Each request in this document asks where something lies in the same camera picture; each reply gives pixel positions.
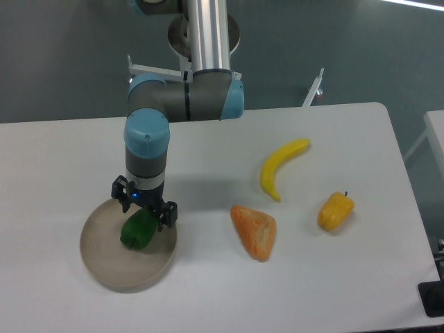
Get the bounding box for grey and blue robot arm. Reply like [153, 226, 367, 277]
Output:
[111, 1, 244, 230]

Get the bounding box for white stand leg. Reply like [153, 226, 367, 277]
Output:
[302, 67, 325, 108]

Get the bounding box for orange bread wedge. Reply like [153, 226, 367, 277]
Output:
[230, 205, 277, 262]

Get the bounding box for green bell pepper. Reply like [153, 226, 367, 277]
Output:
[120, 209, 158, 250]

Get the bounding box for white side table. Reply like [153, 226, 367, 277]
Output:
[402, 110, 443, 176]

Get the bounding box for yellow bell pepper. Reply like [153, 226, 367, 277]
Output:
[317, 191, 355, 232]

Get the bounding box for black device at table edge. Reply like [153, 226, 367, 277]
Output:
[417, 235, 444, 318]

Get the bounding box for yellow banana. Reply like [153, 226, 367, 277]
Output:
[259, 138, 311, 202]

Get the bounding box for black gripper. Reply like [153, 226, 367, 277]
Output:
[111, 175, 178, 232]

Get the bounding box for beige round plate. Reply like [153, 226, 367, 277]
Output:
[79, 199, 178, 293]

